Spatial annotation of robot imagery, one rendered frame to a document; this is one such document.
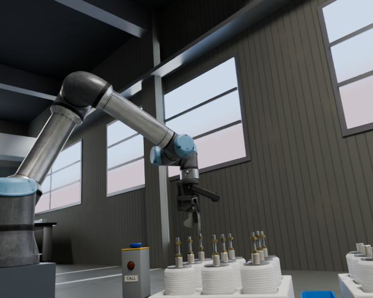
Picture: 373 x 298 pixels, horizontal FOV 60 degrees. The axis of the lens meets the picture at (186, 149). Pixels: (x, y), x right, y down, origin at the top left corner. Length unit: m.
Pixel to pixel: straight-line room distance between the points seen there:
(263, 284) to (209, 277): 0.15
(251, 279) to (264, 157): 2.31
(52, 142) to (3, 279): 0.45
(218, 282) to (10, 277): 0.53
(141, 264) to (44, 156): 0.47
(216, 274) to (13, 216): 0.56
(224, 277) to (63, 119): 0.72
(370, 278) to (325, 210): 1.94
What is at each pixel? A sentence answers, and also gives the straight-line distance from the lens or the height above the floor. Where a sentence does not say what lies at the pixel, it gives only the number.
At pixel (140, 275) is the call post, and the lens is 1.13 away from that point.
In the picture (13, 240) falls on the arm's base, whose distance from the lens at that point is 0.93.
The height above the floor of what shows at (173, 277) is 0.23.
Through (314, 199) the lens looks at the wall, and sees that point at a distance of 2.93.
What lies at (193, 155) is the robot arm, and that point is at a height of 0.65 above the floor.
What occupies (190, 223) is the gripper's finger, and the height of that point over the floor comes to 0.39.
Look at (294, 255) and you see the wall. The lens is 3.05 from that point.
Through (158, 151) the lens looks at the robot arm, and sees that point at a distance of 1.22.
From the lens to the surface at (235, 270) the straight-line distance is 1.11.
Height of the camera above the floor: 0.34
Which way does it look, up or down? 15 degrees up
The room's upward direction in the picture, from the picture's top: 4 degrees counter-clockwise
